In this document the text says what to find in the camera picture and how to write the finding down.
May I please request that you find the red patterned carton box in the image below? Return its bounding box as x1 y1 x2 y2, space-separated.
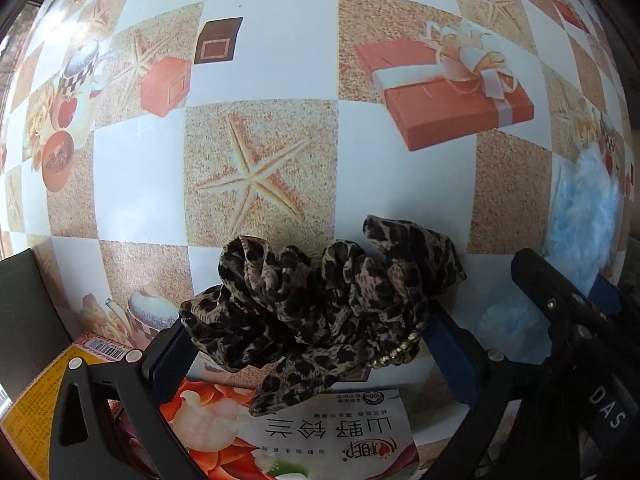
1 333 141 479

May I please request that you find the leopard print scrunchie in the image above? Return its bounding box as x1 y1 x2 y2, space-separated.
180 216 466 416

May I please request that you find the grey white storage box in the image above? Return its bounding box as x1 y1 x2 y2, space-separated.
0 249 72 401

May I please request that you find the checkered patterned tablecloth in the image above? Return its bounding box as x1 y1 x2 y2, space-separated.
0 0 637 466

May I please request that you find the white floral package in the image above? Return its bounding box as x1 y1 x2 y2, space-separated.
160 356 433 479

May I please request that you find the light blue fluffy cloth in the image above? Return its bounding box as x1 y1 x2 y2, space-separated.
475 143 622 363

